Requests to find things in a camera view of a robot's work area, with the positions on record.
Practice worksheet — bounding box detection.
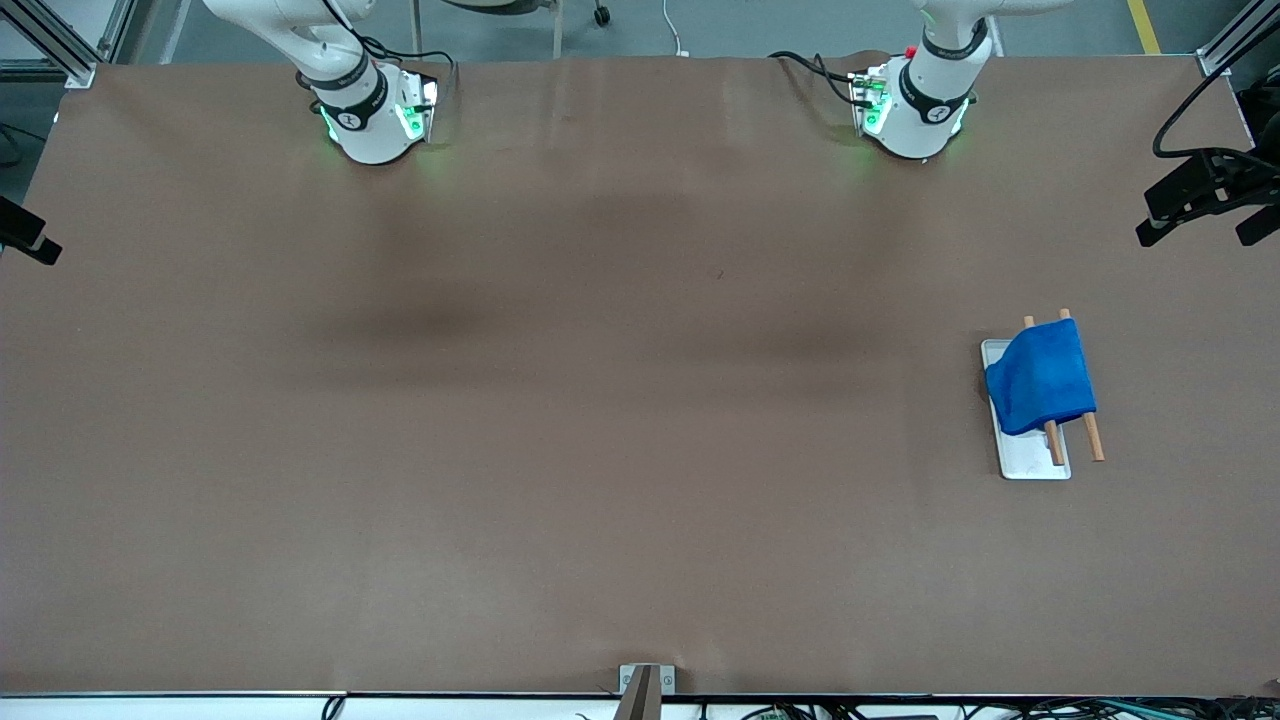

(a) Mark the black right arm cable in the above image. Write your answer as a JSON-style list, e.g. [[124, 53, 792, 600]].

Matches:
[[355, 33, 458, 81]]

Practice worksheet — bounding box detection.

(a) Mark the black side camera cable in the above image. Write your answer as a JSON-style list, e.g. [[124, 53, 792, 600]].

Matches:
[[1152, 68, 1243, 161]]

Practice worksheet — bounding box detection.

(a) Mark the white floor cable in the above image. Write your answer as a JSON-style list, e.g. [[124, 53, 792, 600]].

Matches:
[[660, 0, 693, 58]]

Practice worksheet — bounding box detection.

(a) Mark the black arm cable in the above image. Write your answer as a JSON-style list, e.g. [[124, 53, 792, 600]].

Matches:
[[355, 33, 458, 81], [768, 50, 873, 109]]

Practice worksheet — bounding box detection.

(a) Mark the wooden rack rod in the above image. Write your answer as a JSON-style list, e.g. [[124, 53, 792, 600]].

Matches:
[[1058, 308, 1107, 463], [1022, 315, 1067, 468]]

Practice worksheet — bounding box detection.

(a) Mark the black clamp device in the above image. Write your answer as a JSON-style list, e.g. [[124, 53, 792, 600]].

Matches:
[[0, 195, 63, 267]]

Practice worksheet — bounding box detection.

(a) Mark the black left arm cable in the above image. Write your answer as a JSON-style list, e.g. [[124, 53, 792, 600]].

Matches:
[[768, 50, 873, 109]]

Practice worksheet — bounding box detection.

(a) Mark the black side camera mount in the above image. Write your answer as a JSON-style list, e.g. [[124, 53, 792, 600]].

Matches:
[[1135, 148, 1280, 248]]

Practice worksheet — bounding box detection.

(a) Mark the aluminium profile frame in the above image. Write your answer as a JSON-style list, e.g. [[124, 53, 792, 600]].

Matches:
[[1195, 0, 1280, 78], [0, 0, 136, 89]]

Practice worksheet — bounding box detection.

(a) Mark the grey metal table bracket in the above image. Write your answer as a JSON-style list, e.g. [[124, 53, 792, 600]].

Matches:
[[618, 663, 677, 720]]

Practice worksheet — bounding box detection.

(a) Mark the white rack base plate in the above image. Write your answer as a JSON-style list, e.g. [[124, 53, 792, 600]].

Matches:
[[980, 338, 1072, 481]]

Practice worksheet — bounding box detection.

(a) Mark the blue microfibre towel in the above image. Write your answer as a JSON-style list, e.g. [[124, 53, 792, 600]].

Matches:
[[985, 318, 1098, 437]]

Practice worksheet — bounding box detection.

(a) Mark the chair base with caster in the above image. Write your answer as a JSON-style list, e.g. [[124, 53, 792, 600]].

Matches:
[[408, 0, 613, 61]]

